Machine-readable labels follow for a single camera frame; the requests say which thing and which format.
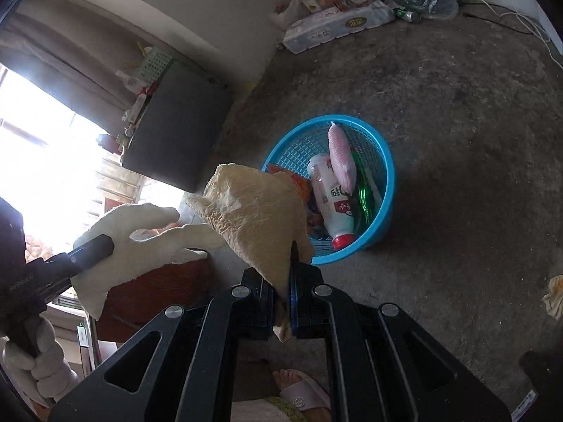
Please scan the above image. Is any tan paper bag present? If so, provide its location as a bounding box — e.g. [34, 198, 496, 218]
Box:
[186, 164, 315, 342]

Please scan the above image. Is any white cloth glove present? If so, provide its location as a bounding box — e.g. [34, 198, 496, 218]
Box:
[71, 203, 226, 320]

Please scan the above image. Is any strawberry milk bottle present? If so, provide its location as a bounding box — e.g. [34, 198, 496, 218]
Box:
[307, 153, 355, 250]

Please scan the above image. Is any green snack bag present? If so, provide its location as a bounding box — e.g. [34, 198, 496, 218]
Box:
[351, 149, 382, 236]

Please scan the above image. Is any pink bubble wrap package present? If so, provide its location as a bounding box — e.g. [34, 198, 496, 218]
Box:
[328, 122, 357, 194]

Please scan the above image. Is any orange chip bag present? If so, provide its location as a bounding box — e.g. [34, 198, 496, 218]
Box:
[266, 164, 328, 240]

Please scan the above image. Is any blue plastic trash basket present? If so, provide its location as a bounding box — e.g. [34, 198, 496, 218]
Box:
[262, 114, 396, 265]

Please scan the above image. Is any left white gloved hand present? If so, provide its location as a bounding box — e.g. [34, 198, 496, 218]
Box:
[2, 317, 80, 408]

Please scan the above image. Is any pink slipper foot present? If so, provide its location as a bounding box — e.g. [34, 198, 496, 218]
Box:
[273, 369, 332, 422]

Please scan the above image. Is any red gift bag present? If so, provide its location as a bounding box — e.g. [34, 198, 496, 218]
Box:
[95, 258, 212, 343]

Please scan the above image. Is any grey cabinet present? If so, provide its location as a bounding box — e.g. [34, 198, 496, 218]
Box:
[122, 62, 233, 192]

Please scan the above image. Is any green plastic basket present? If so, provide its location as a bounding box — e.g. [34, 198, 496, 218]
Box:
[133, 47, 173, 84]

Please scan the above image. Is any toilet paper pack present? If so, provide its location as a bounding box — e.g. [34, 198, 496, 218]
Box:
[283, 0, 395, 55]

